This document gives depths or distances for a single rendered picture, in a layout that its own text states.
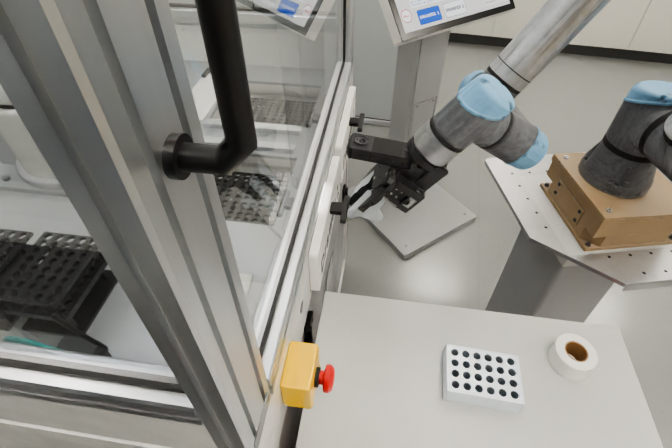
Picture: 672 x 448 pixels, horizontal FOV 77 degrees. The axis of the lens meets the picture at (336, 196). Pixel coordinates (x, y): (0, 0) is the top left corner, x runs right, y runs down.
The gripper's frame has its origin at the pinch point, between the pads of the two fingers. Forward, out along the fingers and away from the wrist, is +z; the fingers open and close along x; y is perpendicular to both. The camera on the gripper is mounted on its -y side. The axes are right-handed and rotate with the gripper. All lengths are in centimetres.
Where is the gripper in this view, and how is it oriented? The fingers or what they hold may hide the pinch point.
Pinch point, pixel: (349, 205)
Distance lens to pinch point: 84.9
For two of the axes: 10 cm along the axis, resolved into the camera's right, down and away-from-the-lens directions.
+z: -5.7, 5.4, 6.2
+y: 8.1, 5.0, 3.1
